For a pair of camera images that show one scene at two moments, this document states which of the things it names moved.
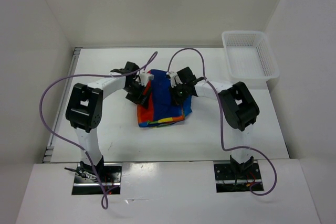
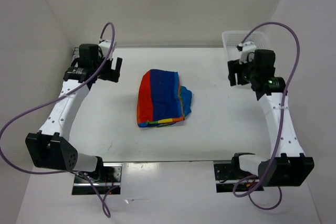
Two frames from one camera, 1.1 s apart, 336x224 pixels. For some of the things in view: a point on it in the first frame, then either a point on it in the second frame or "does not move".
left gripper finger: x=145 y=101 -> x=115 y=74
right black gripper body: x=179 y=93 -> x=245 y=73
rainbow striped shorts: x=163 y=109 does not move
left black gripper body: x=134 y=91 -> x=105 y=71
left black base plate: x=109 y=173 does not move
